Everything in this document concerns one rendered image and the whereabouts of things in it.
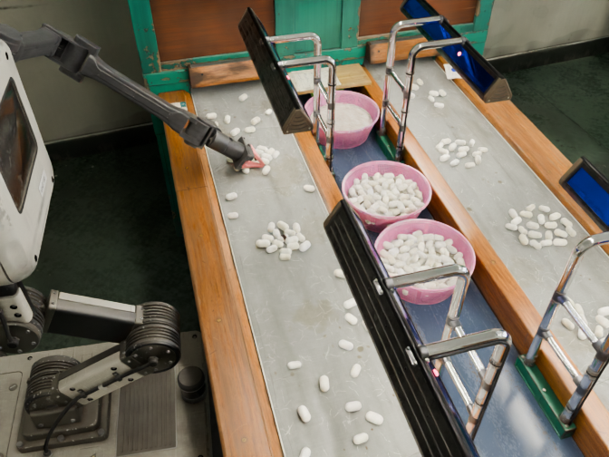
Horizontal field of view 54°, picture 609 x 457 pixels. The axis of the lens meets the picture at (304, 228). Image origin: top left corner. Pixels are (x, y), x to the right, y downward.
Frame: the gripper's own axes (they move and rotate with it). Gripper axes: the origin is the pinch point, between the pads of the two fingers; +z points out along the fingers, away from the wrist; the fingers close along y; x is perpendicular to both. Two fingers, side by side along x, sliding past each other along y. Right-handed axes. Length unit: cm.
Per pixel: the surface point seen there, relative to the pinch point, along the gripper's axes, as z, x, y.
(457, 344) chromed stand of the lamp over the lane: -15, -35, -101
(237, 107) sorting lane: 0.8, 1.7, 37.6
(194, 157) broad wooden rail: -15.4, 12.6, 8.4
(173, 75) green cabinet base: -20, 9, 52
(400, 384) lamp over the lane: -19, -24, -103
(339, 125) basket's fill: 25.1, -19.1, 17.3
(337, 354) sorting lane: 3, 0, -73
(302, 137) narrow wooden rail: 11.6, -11.1, 9.9
